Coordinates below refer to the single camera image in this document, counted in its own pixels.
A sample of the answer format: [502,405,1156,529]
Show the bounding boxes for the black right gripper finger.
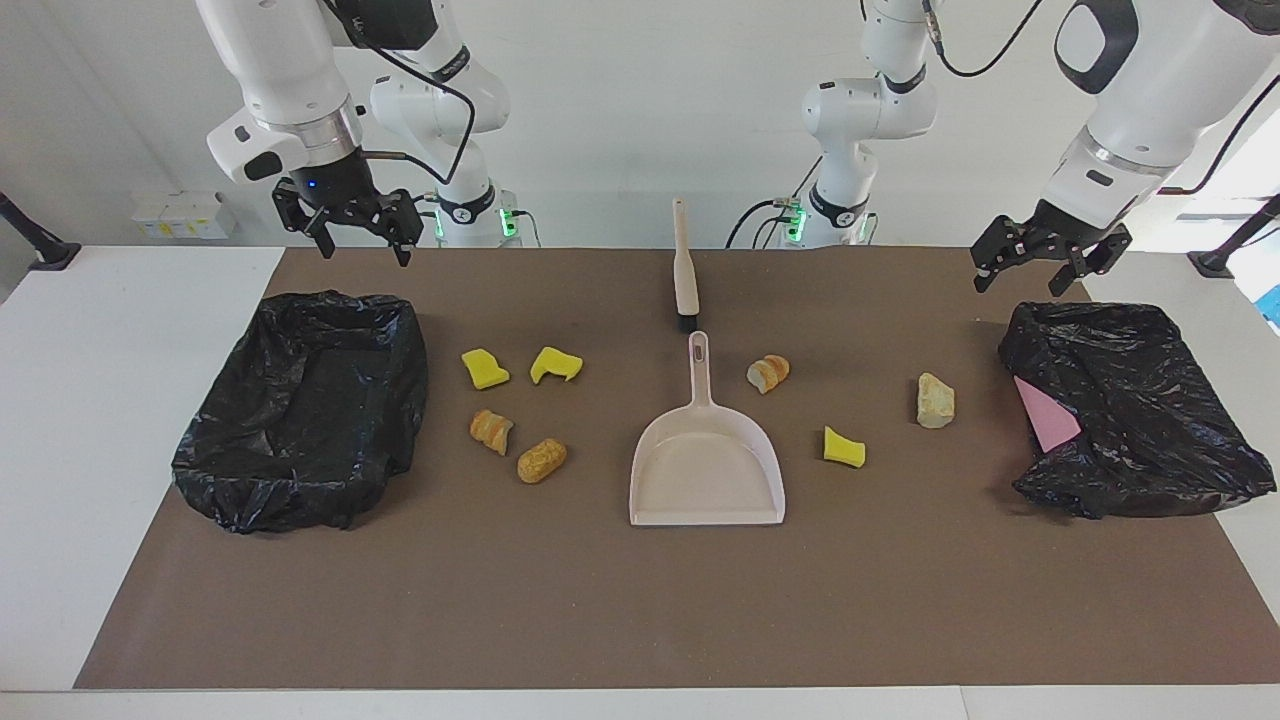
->
[360,190,422,269]
[273,183,338,263]

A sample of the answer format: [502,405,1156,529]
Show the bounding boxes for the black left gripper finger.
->
[1048,223,1134,299]
[970,213,1038,297]

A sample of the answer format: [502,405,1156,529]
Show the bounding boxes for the pale bread chunk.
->
[917,372,956,430]

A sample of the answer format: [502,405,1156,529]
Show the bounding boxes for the notched yellow sponge piece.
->
[529,346,584,386]

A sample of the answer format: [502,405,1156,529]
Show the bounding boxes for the striped brown croissant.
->
[469,408,515,457]

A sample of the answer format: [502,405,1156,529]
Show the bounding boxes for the small yellow sponge piece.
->
[823,425,867,469]

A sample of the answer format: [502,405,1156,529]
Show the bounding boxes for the brown cork-like nugget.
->
[516,438,568,485]

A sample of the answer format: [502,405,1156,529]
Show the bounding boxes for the beige hand brush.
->
[671,198,701,334]

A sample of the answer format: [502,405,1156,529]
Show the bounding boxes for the beige plastic dustpan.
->
[628,331,787,527]

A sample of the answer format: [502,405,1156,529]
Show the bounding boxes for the pink plastic bin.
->
[1013,375,1083,454]

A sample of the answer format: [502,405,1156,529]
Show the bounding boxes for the crumpled black trash bag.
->
[998,300,1278,520]

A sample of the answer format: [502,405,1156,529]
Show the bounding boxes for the open black bag lined bin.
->
[170,290,431,534]

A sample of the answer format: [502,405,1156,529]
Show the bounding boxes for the white socket boxes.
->
[132,190,239,241]

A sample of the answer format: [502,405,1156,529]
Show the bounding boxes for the brown table mat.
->
[73,247,1280,691]

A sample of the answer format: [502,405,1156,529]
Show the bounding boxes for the black camera stand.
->
[0,190,81,272]
[1188,193,1280,279]

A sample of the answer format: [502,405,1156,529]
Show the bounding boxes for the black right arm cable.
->
[320,0,478,187]

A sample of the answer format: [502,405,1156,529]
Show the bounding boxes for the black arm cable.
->
[320,0,478,187]
[920,0,1046,80]

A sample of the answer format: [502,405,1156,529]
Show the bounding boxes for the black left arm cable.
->
[920,0,1046,80]

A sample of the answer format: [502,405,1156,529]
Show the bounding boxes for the black left base cable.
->
[725,155,826,249]

